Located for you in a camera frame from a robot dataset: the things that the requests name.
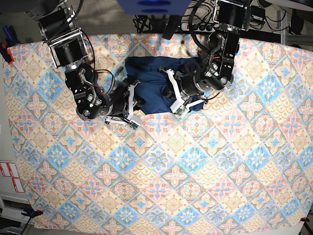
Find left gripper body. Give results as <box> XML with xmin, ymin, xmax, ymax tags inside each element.
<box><xmin>176</xmin><ymin>71</ymin><xmax>204</xmax><ymax>98</ymax></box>

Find white red stickers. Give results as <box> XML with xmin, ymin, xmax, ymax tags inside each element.
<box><xmin>0</xmin><ymin>161</ymin><xmax>24</xmax><ymax>193</ymax></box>

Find tangled black cables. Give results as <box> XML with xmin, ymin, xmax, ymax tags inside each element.
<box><xmin>133</xmin><ymin>0</ymin><xmax>289</xmax><ymax>34</ymax></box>

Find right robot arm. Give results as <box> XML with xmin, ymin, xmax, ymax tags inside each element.
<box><xmin>38</xmin><ymin>0</ymin><xmax>143</xmax><ymax>130</ymax></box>

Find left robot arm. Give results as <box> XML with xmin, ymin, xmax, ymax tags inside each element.
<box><xmin>160</xmin><ymin>0</ymin><xmax>251</xmax><ymax>117</ymax></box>

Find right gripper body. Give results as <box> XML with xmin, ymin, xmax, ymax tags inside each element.
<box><xmin>108</xmin><ymin>88</ymin><xmax>130</xmax><ymax>118</ymax></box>

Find black strap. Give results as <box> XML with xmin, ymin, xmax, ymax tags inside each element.
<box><xmin>162</xmin><ymin>15</ymin><xmax>182</xmax><ymax>40</ymax></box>

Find black power adapter bricks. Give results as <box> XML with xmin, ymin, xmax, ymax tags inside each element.
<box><xmin>250</xmin><ymin>5</ymin><xmax>266</xmax><ymax>24</ymax></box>

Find clamp lower left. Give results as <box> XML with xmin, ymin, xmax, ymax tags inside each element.
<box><xmin>21</xmin><ymin>209</ymin><xmax>43</xmax><ymax>218</ymax></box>

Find clamp lower right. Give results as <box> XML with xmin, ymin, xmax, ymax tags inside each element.
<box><xmin>300</xmin><ymin>217</ymin><xmax>310</xmax><ymax>223</ymax></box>

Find patterned tablecloth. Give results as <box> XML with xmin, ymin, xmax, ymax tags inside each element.
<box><xmin>2</xmin><ymin>39</ymin><xmax>313</xmax><ymax>235</ymax></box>

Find blue long-sleeve shirt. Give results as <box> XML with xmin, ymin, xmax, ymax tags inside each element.
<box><xmin>125</xmin><ymin>56</ymin><xmax>202</xmax><ymax>115</ymax></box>

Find blue box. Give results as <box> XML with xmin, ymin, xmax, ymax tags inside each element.
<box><xmin>117</xmin><ymin>0</ymin><xmax>191</xmax><ymax>16</ymax></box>

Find white power strip red switch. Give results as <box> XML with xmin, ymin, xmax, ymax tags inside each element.
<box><xmin>180</xmin><ymin>23</ymin><xmax>215</xmax><ymax>34</ymax></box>

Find orange black clamp upper left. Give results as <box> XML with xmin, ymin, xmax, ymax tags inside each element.
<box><xmin>0</xmin><ymin>43</ymin><xmax>14</xmax><ymax>65</ymax></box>

